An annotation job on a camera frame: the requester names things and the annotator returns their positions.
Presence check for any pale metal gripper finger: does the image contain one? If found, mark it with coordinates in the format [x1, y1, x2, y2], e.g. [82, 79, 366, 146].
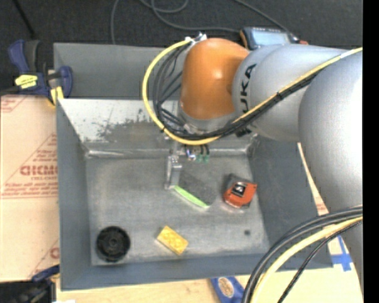
[172, 157, 183, 187]
[164, 155, 174, 191]

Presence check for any green and grey sponge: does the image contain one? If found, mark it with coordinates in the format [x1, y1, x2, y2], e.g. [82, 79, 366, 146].
[171, 168, 219, 210]

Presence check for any grey metal bin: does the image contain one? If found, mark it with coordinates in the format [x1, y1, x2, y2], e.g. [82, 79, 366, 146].
[52, 42, 333, 292]

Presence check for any orange tape measure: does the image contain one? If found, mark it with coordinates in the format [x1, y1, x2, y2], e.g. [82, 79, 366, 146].
[222, 173, 258, 210]

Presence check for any yellow toy brick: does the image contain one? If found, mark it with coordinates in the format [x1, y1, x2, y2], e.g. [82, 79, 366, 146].
[156, 225, 190, 256]

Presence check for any black ribbed round wheel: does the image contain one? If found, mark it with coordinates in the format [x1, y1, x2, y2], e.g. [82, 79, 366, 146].
[95, 225, 131, 263]

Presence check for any brown cardboard board red print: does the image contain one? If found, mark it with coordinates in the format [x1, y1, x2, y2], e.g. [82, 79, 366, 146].
[0, 93, 331, 284]

